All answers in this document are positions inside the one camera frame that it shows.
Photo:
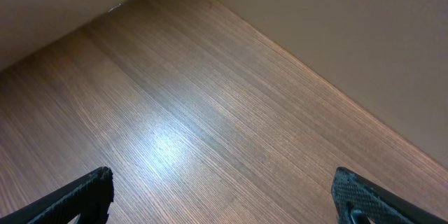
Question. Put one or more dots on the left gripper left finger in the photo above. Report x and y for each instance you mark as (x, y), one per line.
(84, 201)

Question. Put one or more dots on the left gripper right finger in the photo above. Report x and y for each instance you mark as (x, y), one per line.
(358, 200)

